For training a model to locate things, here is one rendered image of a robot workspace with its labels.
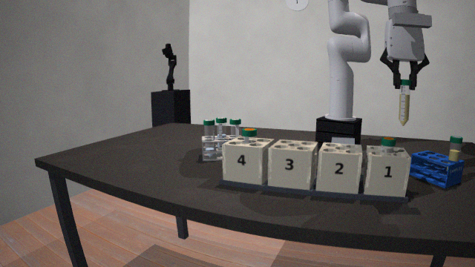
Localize blue tube rack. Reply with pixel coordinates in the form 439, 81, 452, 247
409, 151, 465, 188

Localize white bucket adapter with five holes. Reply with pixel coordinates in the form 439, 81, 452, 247
268, 139, 318, 190
315, 142, 363, 194
222, 136, 275, 185
363, 145, 411, 197

